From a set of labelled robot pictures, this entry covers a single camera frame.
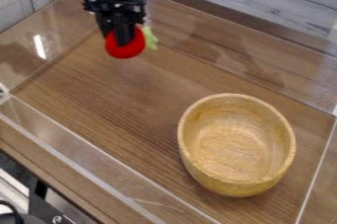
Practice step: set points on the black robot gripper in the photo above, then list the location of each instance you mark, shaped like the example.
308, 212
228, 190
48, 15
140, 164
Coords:
117, 15

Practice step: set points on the red plush strawberry toy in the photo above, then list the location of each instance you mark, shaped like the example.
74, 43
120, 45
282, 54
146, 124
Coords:
144, 40

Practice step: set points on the oval wooden bowl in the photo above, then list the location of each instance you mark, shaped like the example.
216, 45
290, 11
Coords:
236, 144

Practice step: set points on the black table leg clamp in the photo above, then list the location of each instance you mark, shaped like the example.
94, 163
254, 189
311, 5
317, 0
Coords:
49, 207

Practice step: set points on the clear acrylic tray wall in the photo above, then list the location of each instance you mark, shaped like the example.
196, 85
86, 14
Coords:
89, 121

